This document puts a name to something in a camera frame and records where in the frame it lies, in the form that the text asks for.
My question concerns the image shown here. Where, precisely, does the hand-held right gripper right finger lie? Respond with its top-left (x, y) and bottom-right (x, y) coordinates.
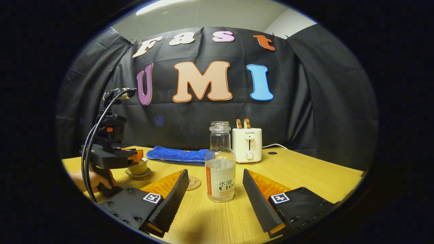
top-left (242, 168), bottom-right (339, 238)

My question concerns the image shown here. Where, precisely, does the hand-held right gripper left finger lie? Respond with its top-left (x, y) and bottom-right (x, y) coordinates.
top-left (96, 169), bottom-right (190, 238)

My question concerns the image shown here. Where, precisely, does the cream ceramic teacup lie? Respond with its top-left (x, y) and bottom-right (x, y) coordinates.
top-left (127, 159), bottom-right (149, 176)

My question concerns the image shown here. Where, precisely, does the round cork coaster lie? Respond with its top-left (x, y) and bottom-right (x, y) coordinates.
top-left (186, 176), bottom-right (202, 191)

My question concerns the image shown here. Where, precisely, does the clear glass water bottle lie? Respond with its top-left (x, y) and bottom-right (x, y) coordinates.
top-left (204, 121), bottom-right (237, 203)

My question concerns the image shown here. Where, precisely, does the cream ceramic saucer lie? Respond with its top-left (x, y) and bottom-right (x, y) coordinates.
top-left (125, 168), bottom-right (152, 178)

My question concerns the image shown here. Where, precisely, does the blue folded towel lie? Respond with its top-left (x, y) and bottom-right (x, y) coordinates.
top-left (146, 146), bottom-right (209, 166)

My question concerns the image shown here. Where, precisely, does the white toaster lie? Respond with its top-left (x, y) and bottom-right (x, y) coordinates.
top-left (232, 128), bottom-right (262, 164)

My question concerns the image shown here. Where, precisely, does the black backdrop cloth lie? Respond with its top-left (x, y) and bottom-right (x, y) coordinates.
top-left (56, 24), bottom-right (378, 171)

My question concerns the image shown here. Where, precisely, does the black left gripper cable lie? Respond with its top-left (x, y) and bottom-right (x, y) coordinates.
top-left (81, 89), bottom-right (131, 203)

